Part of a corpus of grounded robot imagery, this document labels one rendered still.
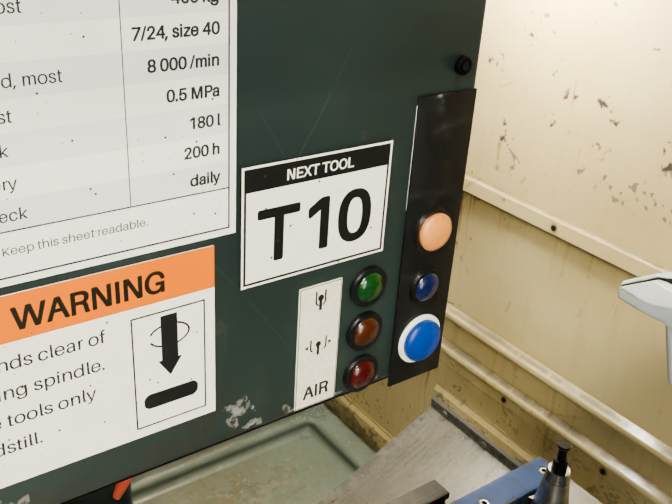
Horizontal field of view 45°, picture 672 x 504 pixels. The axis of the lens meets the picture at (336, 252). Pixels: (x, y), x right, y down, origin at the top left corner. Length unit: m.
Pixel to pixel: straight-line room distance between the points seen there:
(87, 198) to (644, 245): 1.02
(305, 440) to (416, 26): 1.69
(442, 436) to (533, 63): 0.78
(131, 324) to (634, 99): 0.97
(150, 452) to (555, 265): 1.04
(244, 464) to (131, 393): 1.57
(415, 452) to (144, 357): 1.31
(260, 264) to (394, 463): 1.29
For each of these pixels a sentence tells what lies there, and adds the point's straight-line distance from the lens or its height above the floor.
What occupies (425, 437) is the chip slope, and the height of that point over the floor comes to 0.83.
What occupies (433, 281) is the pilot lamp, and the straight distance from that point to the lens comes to 0.53.
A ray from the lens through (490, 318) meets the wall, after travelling 1.56.
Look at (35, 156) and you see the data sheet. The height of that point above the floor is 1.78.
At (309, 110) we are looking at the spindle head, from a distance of 0.43.
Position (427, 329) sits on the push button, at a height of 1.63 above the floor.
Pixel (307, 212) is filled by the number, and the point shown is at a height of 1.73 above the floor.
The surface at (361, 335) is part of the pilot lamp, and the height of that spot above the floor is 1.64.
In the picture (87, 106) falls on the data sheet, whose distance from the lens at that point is 0.37.
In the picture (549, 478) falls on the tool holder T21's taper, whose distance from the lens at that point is 0.98.
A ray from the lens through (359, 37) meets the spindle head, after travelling 0.43.
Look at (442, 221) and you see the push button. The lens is 0.51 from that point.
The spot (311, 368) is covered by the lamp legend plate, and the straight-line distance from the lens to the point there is 0.50.
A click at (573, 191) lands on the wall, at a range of 1.36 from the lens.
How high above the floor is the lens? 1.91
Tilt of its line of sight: 27 degrees down
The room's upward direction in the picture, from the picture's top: 4 degrees clockwise
